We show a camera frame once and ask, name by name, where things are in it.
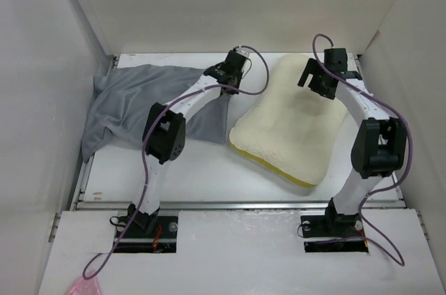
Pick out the cream yellow pillow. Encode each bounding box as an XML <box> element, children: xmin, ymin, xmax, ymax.
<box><xmin>229</xmin><ymin>54</ymin><xmax>348</xmax><ymax>187</ymax></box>

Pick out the grey pillowcase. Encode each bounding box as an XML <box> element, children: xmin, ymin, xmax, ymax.
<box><xmin>80</xmin><ymin>64</ymin><xmax>233</xmax><ymax>164</ymax></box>

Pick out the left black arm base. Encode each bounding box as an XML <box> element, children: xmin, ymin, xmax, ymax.
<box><xmin>109</xmin><ymin>205</ymin><xmax>178</xmax><ymax>254</ymax></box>

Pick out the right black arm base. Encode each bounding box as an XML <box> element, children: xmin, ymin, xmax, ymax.
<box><xmin>300</xmin><ymin>203</ymin><xmax>369</xmax><ymax>253</ymax></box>

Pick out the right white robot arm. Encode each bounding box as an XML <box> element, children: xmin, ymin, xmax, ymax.
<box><xmin>298</xmin><ymin>48</ymin><xmax>407</xmax><ymax>238</ymax></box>

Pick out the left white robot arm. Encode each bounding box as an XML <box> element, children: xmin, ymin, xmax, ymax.
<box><xmin>128</xmin><ymin>47</ymin><xmax>249</xmax><ymax>237</ymax></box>

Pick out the pink plastic bag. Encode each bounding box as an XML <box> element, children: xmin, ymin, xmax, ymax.
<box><xmin>66</xmin><ymin>277</ymin><xmax>102</xmax><ymax>295</ymax></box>

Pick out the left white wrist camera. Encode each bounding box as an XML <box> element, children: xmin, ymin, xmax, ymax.
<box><xmin>233</xmin><ymin>45</ymin><xmax>249</xmax><ymax>59</ymax></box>

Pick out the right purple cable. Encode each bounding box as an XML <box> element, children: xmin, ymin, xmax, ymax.
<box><xmin>312</xmin><ymin>33</ymin><xmax>414</xmax><ymax>268</ymax></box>

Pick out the purple cable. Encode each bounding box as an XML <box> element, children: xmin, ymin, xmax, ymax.
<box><xmin>312</xmin><ymin>33</ymin><xmax>414</xmax><ymax>268</ymax></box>
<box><xmin>82</xmin><ymin>43</ymin><xmax>271</xmax><ymax>280</ymax></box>

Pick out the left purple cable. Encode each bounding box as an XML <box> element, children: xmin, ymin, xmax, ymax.
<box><xmin>82</xmin><ymin>43</ymin><xmax>271</xmax><ymax>280</ymax></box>

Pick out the aluminium front rail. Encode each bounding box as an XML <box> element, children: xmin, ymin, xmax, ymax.
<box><xmin>71</xmin><ymin>199</ymin><xmax>406</xmax><ymax>211</ymax></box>

